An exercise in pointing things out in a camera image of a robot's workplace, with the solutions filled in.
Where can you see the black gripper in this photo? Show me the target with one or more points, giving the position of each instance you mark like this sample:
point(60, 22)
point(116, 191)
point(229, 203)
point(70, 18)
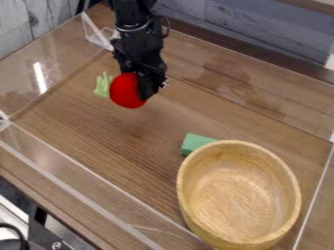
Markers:
point(137, 51)

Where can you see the red plush strawberry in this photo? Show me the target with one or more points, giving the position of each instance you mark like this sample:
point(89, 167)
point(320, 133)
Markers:
point(121, 89)

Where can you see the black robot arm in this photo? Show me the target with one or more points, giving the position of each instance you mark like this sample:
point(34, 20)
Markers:
point(134, 16)

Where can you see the green foam block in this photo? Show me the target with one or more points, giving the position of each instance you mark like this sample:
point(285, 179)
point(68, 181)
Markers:
point(193, 142)

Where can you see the clear acrylic tray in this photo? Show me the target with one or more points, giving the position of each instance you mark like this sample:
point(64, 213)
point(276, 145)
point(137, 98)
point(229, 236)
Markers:
point(100, 164)

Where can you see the wooden bowl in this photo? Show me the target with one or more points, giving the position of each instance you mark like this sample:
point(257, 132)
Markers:
point(240, 195)

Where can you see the clear acrylic corner bracket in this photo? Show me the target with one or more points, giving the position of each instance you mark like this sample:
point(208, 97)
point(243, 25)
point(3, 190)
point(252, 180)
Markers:
point(98, 36)

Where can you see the black table frame bracket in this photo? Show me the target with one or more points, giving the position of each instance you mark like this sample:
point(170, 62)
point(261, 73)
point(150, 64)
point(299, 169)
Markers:
point(42, 238)

